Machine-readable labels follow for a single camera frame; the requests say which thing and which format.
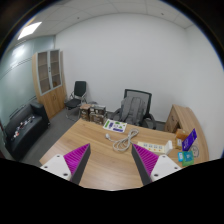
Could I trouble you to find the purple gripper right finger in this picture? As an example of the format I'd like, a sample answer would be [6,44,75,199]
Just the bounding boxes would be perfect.
[132,144,181,185]

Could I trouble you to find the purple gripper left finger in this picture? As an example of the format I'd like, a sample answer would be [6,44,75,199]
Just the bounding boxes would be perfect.
[41,144,91,184]

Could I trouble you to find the white charger plug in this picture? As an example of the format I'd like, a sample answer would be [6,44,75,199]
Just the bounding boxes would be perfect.
[164,140,173,155]

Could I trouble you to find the white power strip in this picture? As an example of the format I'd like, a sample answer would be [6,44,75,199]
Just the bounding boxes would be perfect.
[138,142,165,154]

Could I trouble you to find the teal small box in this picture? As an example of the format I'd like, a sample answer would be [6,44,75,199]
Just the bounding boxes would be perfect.
[178,151,194,167]

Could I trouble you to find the small cardboard box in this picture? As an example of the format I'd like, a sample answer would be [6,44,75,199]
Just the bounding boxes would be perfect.
[176,129,189,149]

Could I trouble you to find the purple box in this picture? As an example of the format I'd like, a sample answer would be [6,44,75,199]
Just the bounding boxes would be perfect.
[182,129,197,151]

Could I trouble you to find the green white paper sheet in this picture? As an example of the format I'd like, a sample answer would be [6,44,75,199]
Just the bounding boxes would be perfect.
[103,119,127,133]

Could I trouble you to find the cardboard boxes on floor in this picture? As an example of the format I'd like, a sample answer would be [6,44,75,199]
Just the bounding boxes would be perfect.
[80,104,107,125]

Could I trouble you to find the grey backpack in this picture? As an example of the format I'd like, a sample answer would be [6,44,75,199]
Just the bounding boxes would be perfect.
[120,96,146,126]

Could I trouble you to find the grey office chair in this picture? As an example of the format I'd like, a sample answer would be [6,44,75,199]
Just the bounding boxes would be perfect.
[110,89,156,129]

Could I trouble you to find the black leather sofa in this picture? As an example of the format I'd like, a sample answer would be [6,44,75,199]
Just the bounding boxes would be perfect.
[4,102,50,161]

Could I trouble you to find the black visitor chair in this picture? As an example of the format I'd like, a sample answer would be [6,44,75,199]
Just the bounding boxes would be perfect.
[64,81,87,120]

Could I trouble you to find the wooden glass-door cabinet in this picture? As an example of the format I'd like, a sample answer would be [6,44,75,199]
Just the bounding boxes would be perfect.
[32,49,65,119]

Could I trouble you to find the ceiling light panel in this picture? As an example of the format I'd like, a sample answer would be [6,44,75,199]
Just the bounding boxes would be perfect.
[18,22,41,40]

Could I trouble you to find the white coiled cable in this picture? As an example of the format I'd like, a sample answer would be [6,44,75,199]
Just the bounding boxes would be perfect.
[105,128,140,153]

